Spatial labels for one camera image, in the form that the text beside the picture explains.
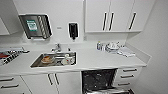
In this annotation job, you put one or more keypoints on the stainless steel dishwasher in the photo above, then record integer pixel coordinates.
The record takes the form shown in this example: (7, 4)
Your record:
(100, 81)

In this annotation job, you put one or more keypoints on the chrome sink knob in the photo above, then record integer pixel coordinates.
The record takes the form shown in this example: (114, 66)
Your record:
(70, 49)

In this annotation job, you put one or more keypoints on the dish soap bottle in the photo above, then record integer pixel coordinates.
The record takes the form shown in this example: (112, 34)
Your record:
(99, 46)

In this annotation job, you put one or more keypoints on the white printed mug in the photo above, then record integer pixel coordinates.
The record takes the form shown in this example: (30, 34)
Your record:
(68, 59)

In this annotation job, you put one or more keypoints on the black soap dispenser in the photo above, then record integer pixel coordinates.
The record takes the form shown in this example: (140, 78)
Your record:
(73, 30)

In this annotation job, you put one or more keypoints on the white plate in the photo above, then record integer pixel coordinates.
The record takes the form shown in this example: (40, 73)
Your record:
(64, 62)

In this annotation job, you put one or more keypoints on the chrome faucet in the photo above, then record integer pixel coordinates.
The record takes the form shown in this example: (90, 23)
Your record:
(56, 48)

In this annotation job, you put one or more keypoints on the stack of white dishes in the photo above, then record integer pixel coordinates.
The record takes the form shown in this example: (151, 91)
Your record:
(112, 47)

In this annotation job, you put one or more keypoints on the white base cabinet door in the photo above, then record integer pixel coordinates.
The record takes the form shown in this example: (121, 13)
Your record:
(70, 83)
(38, 85)

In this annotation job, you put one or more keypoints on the orange food container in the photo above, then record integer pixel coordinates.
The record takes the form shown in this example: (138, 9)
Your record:
(46, 59)

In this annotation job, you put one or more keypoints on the dishes on counter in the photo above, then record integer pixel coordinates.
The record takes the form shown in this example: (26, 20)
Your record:
(126, 52)

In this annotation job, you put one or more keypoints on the steel sink basin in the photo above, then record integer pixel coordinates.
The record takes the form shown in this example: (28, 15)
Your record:
(36, 64)

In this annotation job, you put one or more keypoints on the paper towel dispenser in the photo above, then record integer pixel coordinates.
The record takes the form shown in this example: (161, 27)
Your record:
(35, 26)

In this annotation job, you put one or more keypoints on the tall white drawer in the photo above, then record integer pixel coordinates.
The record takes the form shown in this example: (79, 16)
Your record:
(124, 84)

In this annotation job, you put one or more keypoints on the white wall outlet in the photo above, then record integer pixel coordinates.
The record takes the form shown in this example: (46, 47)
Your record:
(85, 38)

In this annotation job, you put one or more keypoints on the white wall cabinet door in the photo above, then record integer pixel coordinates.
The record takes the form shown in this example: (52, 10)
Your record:
(95, 15)
(8, 16)
(143, 15)
(121, 15)

